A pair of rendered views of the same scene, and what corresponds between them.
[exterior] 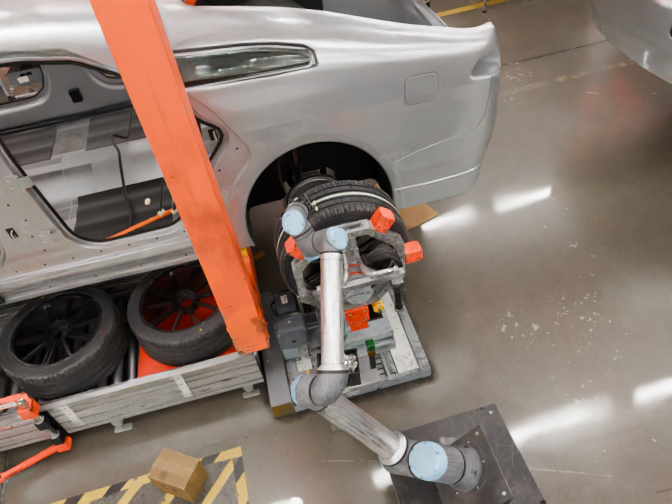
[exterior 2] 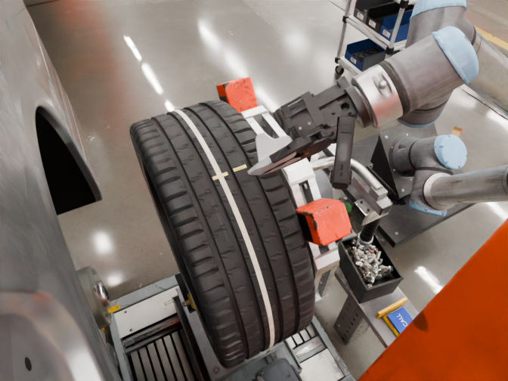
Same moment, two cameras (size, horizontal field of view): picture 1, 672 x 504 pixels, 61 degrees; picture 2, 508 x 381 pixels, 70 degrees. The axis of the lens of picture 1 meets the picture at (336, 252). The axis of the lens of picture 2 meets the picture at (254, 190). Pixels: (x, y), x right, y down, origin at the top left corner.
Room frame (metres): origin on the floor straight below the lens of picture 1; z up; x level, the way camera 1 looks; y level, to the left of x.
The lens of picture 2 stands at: (2.12, 0.52, 1.69)
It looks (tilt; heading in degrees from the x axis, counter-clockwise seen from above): 51 degrees down; 250
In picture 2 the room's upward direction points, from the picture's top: straight up
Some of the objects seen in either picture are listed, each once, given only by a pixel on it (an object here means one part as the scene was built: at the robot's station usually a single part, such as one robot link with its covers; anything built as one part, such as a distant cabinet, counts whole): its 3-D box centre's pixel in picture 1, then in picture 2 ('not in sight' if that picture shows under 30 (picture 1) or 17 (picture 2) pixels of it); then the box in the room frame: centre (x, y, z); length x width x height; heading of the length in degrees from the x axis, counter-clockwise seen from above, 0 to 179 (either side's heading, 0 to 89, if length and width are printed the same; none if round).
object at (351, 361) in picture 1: (339, 368); (367, 265); (1.53, 0.08, 0.51); 0.20 x 0.14 x 0.13; 88
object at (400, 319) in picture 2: not in sight; (401, 320); (1.51, 0.28, 0.47); 0.07 x 0.07 x 0.02; 6
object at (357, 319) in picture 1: (354, 309); not in sight; (1.90, -0.05, 0.48); 0.16 x 0.12 x 0.17; 6
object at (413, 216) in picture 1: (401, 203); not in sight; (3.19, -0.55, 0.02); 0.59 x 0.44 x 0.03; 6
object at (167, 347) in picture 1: (189, 308); not in sight; (2.18, 0.90, 0.39); 0.66 x 0.66 x 0.24
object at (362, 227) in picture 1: (349, 268); (269, 206); (1.86, -0.05, 0.85); 0.54 x 0.07 x 0.54; 96
